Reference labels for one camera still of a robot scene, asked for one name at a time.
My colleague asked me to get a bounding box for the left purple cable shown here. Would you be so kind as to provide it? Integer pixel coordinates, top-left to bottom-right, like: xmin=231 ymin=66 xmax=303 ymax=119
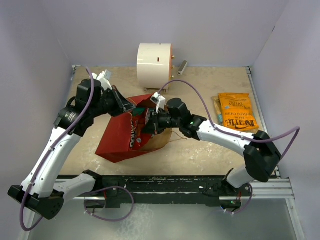
xmin=19 ymin=66 xmax=96 ymax=232

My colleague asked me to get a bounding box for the purple cable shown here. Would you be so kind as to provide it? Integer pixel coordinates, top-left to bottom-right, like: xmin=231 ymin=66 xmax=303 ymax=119
xmin=158 ymin=79 xmax=301 ymax=216
xmin=19 ymin=66 xmax=96 ymax=232

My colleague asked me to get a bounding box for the white cylinder appliance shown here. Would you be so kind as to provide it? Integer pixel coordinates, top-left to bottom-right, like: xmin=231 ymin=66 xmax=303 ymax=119
xmin=136 ymin=43 xmax=175 ymax=93

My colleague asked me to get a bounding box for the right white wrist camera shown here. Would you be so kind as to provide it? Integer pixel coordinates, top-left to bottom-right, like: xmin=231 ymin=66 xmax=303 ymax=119
xmin=150 ymin=92 xmax=166 ymax=113

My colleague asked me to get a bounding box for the orange kettle chips bag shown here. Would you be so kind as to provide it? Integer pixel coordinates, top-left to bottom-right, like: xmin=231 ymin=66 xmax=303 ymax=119
xmin=218 ymin=93 xmax=259 ymax=131

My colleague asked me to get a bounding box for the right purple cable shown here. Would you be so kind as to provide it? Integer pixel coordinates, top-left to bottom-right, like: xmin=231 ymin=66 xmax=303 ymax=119
xmin=158 ymin=79 xmax=301 ymax=216

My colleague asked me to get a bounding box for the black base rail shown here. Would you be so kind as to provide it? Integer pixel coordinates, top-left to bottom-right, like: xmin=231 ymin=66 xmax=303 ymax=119
xmin=74 ymin=174 xmax=252 ymax=210

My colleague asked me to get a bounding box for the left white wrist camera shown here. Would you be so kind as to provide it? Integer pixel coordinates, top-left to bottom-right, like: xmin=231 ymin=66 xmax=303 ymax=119
xmin=92 ymin=69 xmax=113 ymax=91

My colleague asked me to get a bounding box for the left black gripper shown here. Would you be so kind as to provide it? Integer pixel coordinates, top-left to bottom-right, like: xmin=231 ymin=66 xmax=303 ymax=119
xmin=91 ymin=85 xmax=136 ymax=118

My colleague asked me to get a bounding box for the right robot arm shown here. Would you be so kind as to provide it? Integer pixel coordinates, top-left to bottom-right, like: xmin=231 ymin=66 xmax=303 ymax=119
xmin=142 ymin=95 xmax=282 ymax=196

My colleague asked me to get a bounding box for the small grey white device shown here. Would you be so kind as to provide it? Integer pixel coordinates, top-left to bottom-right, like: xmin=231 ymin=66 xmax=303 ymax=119
xmin=177 ymin=60 xmax=188 ymax=76

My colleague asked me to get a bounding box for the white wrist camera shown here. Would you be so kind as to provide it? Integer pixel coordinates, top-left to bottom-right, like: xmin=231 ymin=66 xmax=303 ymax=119
xmin=92 ymin=69 xmax=113 ymax=91
xmin=150 ymin=92 xmax=166 ymax=113

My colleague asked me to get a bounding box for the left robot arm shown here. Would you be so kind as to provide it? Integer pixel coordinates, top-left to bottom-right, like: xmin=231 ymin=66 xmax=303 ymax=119
xmin=8 ymin=79 xmax=136 ymax=220

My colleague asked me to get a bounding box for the red doritos bag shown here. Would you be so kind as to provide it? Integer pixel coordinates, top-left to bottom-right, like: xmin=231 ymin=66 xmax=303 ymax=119
xmin=129 ymin=107 xmax=152 ymax=151

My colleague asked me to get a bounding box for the red paper bag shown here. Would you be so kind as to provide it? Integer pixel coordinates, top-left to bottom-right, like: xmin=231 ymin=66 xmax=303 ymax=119
xmin=95 ymin=94 xmax=174 ymax=163

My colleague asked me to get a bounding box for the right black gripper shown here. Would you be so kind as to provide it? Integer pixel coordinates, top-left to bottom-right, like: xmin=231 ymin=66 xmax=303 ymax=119
xmin=142 ymin=108 xmax=182 ymax=135

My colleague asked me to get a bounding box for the tan snack bag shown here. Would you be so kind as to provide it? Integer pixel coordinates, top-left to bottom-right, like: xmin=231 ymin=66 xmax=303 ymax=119
xmin=212 ymin=95 xmax=223 ymax=126

